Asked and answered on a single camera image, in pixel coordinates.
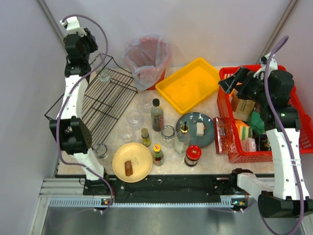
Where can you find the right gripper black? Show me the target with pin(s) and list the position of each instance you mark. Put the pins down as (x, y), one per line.
(241, 82)

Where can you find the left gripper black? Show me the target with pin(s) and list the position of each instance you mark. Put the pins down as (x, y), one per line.
(90, 39)

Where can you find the glass oil bottle gold spout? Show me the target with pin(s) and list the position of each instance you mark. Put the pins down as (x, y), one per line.
(183, 139)

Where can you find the red lid chili jar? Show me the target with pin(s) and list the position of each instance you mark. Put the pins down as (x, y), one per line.
(192, 155)

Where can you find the dark sauce bottle black cap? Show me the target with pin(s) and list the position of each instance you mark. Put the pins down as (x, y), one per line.
(157, 115)

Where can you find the sauce bottle yellow cap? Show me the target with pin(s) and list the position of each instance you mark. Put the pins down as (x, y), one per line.
(158, 156)

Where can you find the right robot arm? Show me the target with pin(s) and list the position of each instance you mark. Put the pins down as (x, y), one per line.
(285, 126)

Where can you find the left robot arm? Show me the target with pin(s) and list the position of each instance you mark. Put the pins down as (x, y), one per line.
(71, 134)

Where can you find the brown paper box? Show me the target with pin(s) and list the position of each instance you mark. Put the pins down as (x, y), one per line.
(242, 109)

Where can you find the green bag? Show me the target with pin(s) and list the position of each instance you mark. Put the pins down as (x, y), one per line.
(256, 123)

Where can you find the yellow plastic tray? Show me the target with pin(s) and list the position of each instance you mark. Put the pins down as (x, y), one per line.
(189, 86)

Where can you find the colourful sponge stack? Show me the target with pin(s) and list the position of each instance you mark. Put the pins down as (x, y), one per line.
(244, 131)

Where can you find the red snack packet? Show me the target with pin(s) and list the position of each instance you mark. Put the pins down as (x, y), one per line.
(221, 143)

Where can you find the white cake piece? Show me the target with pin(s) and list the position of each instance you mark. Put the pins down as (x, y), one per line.
(200, 128)

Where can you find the dark teal plate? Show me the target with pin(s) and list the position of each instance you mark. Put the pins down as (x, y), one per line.
(192, 119)

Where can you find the pink white packet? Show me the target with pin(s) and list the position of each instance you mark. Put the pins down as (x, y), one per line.
(248, 145)

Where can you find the red bin with plastic bag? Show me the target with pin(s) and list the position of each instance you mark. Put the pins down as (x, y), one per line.
(147, 57)

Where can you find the clear glass cup far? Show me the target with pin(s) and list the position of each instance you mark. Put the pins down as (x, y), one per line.
(145, 101)

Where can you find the clear glass cup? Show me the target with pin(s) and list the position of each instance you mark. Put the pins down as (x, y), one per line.
(145, 101)
(135, 119)
(126, 134)

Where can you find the glass jar metal rim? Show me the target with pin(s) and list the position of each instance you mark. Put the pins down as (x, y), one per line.
(168, 134)

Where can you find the clear glass cup middle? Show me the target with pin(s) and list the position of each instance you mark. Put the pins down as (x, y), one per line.
(135, 119)

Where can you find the clear glass cup near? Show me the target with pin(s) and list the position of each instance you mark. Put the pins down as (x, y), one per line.
(126, 134)

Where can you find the small yellow label bottle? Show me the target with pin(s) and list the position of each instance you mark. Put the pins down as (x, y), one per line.
(145, 137)

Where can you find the glass jar left front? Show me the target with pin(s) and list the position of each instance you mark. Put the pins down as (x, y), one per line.
(102, 152)

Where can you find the beige plate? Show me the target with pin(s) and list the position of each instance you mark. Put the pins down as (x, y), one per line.
(141, 159)

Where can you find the brown sausage piece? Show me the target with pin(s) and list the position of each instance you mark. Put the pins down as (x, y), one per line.
(128, 168)

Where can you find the black wire rack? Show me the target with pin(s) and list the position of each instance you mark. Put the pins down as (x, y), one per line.
(105, 102)

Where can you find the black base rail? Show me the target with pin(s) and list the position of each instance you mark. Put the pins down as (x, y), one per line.
(167, 189)

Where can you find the grey cable duct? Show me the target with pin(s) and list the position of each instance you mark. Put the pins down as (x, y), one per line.
(226, 202)

